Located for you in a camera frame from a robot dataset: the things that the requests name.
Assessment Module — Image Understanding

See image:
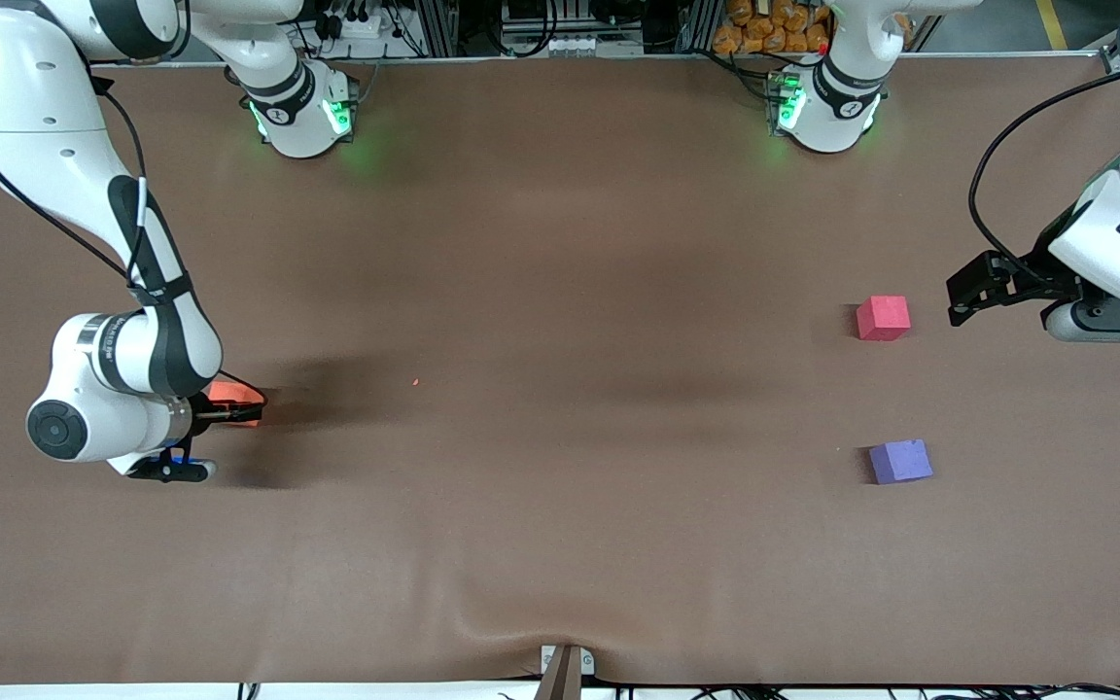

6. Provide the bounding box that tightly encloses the bag of orange items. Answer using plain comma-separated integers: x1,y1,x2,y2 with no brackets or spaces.
713,0,833,55

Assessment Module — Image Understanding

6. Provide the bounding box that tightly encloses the brown wooden strip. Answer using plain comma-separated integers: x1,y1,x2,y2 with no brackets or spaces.
533,647,585,700

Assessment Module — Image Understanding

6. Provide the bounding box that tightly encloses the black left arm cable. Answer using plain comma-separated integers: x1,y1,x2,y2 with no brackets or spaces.
968,72,1120,265

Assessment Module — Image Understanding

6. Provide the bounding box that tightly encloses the red foam block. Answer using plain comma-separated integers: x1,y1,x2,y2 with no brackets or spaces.
857,296,911,342

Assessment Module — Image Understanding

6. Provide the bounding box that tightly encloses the white terminal strip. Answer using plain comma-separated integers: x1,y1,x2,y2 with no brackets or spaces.
502,35,644,55

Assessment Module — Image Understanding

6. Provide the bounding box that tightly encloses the aluminium frame post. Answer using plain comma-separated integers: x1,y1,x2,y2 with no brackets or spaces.
414,0,459,57

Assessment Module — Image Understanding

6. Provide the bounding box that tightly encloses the white power strip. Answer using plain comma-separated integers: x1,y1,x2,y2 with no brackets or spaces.
327,8,384,40

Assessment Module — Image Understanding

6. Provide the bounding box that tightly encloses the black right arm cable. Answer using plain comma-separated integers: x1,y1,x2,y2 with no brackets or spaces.
0,76,193,302

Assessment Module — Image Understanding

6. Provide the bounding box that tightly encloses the orange foam block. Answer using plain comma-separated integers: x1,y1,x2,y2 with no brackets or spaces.
206,381,265,430

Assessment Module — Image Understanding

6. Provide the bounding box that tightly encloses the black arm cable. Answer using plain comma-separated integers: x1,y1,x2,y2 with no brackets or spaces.
0,76,193,302
968,72,1120,265

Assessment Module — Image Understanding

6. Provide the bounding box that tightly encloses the purple foam block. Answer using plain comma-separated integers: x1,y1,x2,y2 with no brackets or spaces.
869,439,933,485

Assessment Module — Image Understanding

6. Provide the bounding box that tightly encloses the brown table cover sheet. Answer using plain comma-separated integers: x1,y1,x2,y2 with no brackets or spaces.
0,53,1120,686

